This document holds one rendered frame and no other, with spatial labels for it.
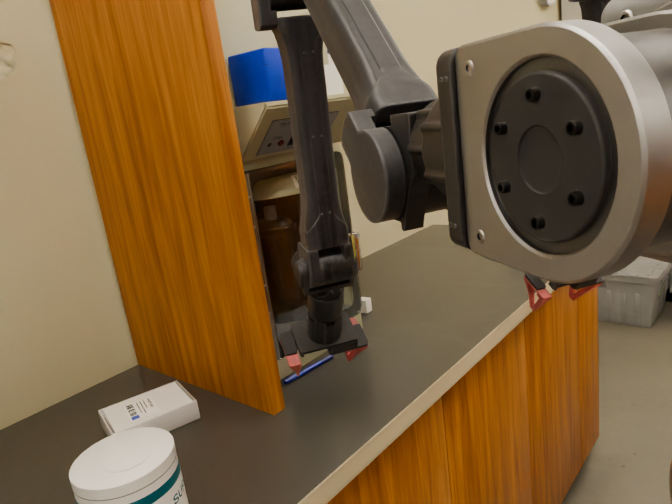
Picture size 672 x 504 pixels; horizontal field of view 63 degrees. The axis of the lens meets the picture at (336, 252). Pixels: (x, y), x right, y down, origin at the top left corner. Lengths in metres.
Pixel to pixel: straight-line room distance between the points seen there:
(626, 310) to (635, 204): 3.49
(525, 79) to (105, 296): 1.25
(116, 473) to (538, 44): 0.67
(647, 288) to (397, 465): 2.69
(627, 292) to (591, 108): 3.43
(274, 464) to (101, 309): 0.65
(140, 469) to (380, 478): 0.49
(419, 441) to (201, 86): 0.79
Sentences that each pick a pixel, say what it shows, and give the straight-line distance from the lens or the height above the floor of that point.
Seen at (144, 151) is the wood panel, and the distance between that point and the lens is 1.16.
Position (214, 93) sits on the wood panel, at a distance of 0.96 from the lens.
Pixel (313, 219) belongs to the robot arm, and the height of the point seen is 1.34.
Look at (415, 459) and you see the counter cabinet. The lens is 1.19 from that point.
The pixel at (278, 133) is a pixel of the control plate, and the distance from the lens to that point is 1.06.
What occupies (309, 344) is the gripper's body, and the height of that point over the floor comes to 1.12.
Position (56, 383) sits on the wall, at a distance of 1.43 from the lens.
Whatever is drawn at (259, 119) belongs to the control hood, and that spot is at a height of 1.48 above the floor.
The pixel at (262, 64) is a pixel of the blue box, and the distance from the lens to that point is 1.02.
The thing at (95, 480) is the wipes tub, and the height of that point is 1.09.
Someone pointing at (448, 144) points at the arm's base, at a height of 1.46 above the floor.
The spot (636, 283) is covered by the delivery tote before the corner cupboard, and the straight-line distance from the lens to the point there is 3.63.
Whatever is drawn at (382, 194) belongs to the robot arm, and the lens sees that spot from 0.43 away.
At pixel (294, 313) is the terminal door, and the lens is 1.19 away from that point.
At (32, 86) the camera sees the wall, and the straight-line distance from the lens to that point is 1.38.
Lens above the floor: 1.49
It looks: 15 degrees down
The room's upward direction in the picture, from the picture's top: 8 degrees counter-clockwise
